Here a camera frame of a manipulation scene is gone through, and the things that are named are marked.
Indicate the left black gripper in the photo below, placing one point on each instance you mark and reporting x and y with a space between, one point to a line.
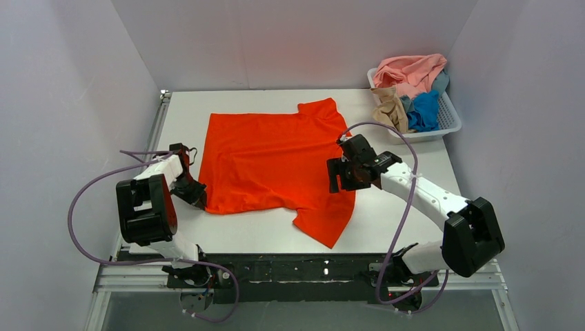
192 192

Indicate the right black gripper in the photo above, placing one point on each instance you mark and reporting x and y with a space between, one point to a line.
341 174

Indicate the orange t shirt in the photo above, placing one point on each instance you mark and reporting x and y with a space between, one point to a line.
253 162

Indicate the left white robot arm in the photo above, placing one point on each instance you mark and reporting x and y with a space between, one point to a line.
147 214

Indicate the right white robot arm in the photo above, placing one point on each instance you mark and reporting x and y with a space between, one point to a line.
471 236

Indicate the beige t shirt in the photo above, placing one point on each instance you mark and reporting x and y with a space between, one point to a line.
391 110

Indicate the blue t shirt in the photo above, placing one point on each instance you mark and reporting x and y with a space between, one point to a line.
424 115

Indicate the white plastic laundry basket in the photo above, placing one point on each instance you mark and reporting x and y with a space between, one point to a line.
447 119

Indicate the pink t shirt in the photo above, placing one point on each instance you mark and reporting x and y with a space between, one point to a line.
411 75

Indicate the grey teal t shirt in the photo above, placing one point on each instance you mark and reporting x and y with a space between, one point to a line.
439 85

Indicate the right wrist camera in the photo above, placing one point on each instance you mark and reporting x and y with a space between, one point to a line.
357 151

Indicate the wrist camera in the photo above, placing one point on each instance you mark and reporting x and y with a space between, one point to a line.
186 155
357 151

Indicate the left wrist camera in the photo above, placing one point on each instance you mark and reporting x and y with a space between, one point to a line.
186 155

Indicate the aluminium frame rail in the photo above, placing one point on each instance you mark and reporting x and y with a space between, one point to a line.
137 298

